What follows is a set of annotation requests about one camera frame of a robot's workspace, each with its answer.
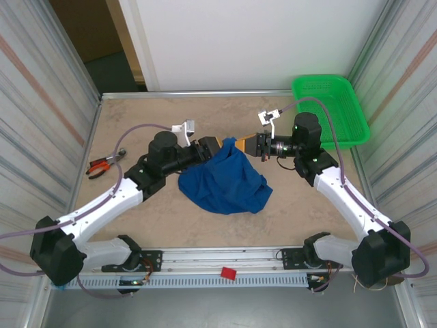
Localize blue printed t-shirt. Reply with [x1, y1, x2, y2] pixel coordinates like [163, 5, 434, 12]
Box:
[177, 136, 274, 215]

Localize green plastic basket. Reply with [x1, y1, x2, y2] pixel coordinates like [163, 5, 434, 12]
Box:
[291, 74, 372, 151]

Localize brown cardboard box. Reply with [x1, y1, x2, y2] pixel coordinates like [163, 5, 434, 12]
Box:
[49, 0, 124, 64]

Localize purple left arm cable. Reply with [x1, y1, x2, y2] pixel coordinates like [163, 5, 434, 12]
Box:
[0, 123, 174, 301]

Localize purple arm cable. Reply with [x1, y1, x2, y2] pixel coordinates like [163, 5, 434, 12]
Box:
[279, 97, 430, 294]
[0, 123, 174, 301]

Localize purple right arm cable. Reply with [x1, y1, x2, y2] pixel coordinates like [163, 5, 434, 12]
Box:
[279, 97, 430, 294]

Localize thin black cable loop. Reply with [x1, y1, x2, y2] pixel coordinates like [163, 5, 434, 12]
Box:
[278, 155, 301, 172]

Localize thin aluminium table edge rail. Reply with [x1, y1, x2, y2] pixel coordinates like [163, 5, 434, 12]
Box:
[100, 89, 294, 100]

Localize orange-handled pliers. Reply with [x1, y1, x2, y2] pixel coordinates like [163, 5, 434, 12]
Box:
[85, 159, 112, 180]

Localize wide aluminium mounting rail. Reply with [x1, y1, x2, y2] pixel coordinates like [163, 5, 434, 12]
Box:
[39, 244, 409, 274]

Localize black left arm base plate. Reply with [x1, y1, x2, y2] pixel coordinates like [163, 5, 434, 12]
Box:
[101, 250, 163, 273]

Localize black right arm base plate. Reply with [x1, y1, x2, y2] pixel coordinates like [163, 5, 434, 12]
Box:
[280, 246, 343, 271]

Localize slotted pale cable duct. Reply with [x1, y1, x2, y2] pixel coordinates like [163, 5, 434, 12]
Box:
[64, 274, 310, 290]

